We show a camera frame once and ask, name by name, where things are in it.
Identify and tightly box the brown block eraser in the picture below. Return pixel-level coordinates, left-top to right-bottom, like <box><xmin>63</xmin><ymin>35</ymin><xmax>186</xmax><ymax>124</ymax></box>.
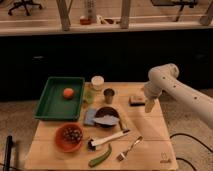
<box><xmin>129</xmin><ymin>96</ymin><xmax>145</xmax><ymax>106</ymax></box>

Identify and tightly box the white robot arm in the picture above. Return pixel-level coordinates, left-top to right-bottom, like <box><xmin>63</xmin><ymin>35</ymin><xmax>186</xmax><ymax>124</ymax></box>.
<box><xmin>144</xmin><ymin>63</ymin><xmax>213</xmax><ymax>129</ymax></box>

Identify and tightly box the small metal cup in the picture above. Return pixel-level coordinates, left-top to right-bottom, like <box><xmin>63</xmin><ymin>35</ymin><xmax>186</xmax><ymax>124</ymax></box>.
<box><xmin>103</xmin><ymin>88</ymin><xmax>115</xmax><ymax>104</ymax></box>

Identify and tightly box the dark brown bowl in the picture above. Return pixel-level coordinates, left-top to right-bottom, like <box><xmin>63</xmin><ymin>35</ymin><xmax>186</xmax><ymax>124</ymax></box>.
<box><xmin>94</xmin><ymin>106</ymin><xmax>119</xmax><ymax>128</ymax></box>

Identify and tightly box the grey cloth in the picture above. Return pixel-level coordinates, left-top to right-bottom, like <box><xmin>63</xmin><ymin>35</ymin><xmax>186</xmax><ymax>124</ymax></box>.
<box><xmin>93</xmin><ymin>115</ymin><xmax>119</xmax><ymax>126</ymax></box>

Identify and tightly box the white lidded cup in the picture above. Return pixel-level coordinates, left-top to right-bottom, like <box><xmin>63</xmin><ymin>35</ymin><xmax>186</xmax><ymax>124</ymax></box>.
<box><xmin>91</xmin><ymin>76</ymin><xmax>104</xmax><ymax>91</ymax></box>

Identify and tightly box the blue sponge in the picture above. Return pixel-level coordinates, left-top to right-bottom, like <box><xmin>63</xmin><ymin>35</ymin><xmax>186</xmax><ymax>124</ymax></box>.
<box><xmin>83</xmin><ymin>108</ymin><xmax>97</xmax><ymax>126</ymax></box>

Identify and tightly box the green translucent cup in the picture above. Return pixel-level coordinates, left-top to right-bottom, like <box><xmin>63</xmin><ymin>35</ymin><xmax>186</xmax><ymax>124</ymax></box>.
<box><xmin>83</xmin><ymin>89</ymin><xmax>94</xmax><ymax>105</ymax></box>

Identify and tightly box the silver fork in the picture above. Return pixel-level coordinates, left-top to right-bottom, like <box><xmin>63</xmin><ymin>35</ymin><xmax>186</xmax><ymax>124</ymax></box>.
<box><xmin>116</xmin><ymin>136</ymin><xmax>143</xmax><ymax>162</ymax></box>

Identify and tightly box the green chili pepper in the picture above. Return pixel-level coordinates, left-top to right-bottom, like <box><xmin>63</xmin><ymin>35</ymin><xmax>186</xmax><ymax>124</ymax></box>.
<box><xmin>88</xmin><ymin>145</ymin><xmax>112</xmax><ymax>167</ymax></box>

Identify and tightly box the orange ball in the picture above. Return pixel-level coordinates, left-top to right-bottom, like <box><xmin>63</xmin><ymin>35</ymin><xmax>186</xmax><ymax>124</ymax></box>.
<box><xmin>63</xmin><ymin>88</ymin><xmax>74</xmax><ymax>99</ymax></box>

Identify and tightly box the dark grapes bunch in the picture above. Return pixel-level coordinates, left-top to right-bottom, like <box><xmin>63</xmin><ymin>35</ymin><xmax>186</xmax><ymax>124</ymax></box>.
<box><xmin>63</xmin><ymin>128</ymin><xmax>83</xmax><ymax>143</ymax></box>

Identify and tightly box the green plastic tray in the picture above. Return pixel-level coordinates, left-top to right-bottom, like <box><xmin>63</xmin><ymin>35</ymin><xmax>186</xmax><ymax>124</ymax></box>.
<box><xmin>34</xmin><ymin>77</ymin><xmax>85</xmax><ymax>121</ymax></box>

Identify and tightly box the orange bowl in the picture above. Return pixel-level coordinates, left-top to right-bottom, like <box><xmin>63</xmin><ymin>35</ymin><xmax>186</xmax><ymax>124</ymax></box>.
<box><xmin>54</xmin><ymin>123</ymin><xmax>83</xmax><ymax>153</ymax></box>

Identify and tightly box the red bowl on shelf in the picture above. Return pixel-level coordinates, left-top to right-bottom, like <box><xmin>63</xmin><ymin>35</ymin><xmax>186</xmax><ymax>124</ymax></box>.
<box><xmin>79</xmin><ymin>18</ymin><xmax>92</xmax><ymax>25</ymax></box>

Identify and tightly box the white bottle on shelf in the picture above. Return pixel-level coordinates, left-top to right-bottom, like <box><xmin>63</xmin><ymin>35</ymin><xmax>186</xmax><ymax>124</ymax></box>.
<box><xmin>85</xmin><ymin>0</ymin><xmax>97</xmax><ymax>23</ymax></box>

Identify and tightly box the black office chair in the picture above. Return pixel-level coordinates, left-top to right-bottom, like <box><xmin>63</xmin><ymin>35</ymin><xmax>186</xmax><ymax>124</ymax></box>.
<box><xmin>8</xmin><ymin>0</ymin><xmax>43</xmax><ymax>16</ymax></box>

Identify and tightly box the wooden spoon handle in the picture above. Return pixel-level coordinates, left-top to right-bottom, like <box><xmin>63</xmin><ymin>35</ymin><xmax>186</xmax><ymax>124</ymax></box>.
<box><xmin>119</xmin><ymin>114</ymin><xmax>127</xmax><ymax>130</ymax></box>

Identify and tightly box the black cable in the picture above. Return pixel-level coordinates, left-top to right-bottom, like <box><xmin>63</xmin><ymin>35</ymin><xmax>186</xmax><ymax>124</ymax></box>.
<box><xmin>169</xmin><ymin>132</ymin><xmax>213</xmax><ymax>171</ymax></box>

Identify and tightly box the white handled brush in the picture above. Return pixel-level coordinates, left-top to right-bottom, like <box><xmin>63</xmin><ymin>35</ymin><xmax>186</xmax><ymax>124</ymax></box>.
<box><xmin>88</xmin><ymin>129</ymin><xmax>130</xmax><ymax>151</ymax></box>

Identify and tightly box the black stand post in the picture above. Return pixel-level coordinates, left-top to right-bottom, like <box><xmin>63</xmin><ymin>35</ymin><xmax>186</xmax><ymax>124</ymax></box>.
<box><xmin>3</xmin><ymin>135</ymin><xmax>13</xmax><ymax>171</ymax></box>

